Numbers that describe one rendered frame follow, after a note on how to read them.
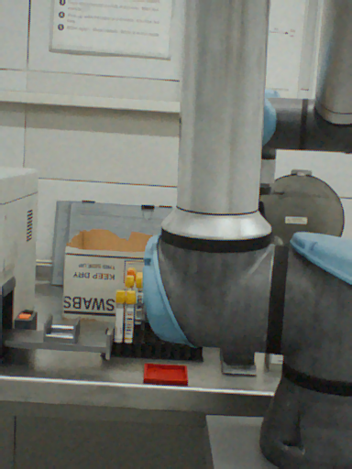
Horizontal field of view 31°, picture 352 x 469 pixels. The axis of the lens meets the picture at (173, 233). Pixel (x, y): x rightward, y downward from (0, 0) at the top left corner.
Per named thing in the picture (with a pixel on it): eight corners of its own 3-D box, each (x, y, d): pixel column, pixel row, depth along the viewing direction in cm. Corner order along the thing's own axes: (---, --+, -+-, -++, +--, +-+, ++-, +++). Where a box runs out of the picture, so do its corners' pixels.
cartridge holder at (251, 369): (223, 374, 103) (224, 352, 103) (219, 355, 112) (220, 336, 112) (256, 376, 103) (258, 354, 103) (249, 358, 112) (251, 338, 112)
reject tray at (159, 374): (143, 383, 97) (143, 377, 97) (144, 367, 104) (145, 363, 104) (188, 386, 97) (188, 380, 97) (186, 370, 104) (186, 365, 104)
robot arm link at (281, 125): (302, 93, 87) (302, 100, 97) (221, 90, 89) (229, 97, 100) (299, 151, 88) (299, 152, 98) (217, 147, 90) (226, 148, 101)
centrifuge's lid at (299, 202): (256, 165, 151) (256, 169, 159) (247, 271, 151) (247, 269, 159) (349, 171, 148) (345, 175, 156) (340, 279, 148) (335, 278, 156)
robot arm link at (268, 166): (280, 160, 101) (227, 157, 101) (277, 190, 101) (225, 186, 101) (272, 159, 108) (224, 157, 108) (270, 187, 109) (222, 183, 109)
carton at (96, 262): (59, 320, 128) (61, 245, 126) (78, 289, 157) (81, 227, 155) (181, 327, 129) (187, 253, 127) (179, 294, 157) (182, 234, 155)
